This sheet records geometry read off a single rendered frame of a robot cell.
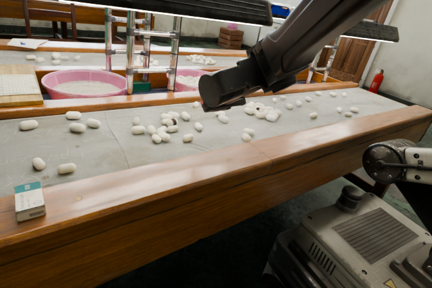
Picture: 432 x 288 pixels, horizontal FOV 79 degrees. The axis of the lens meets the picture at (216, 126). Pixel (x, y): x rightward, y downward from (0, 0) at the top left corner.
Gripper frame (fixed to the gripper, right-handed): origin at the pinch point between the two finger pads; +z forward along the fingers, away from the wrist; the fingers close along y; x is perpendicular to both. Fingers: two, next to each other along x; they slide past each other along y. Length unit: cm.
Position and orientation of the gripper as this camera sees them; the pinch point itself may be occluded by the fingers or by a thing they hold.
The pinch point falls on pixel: (204, 103)
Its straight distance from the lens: 63.8
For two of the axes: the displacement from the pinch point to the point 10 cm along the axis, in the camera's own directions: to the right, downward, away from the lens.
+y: -8.2, 1.4, -5.6
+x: 2.4, 9.7, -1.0
